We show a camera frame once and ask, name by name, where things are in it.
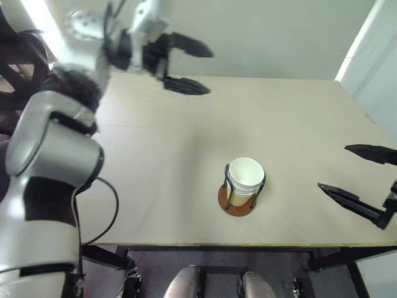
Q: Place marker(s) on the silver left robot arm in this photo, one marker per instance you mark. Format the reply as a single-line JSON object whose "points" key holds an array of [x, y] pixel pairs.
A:
{"points": [[46, 149]]}

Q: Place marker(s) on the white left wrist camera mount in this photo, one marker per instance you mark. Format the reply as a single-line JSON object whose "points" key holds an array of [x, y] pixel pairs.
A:
{"points": [[144, 25]]}

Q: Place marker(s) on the silver rounded shape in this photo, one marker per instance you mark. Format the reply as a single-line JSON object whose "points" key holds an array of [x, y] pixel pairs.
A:
{"points": [[183, 282], [257, 285]]}

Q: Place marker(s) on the black metal table frame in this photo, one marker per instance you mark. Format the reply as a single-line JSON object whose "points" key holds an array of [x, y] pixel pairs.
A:
{"points": [[217, 247]]}

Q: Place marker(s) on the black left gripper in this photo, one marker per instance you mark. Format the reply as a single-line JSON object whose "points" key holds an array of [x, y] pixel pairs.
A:
{"points": [[158, 52]]}

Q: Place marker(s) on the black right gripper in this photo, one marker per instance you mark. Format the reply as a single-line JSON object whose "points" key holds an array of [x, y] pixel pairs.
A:
{"points": [[392, 198]]}

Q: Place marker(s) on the orange and white paper cup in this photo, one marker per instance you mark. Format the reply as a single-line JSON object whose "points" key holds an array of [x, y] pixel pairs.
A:
{"points": [[237, 200], [246, 170], [245, 188]]}

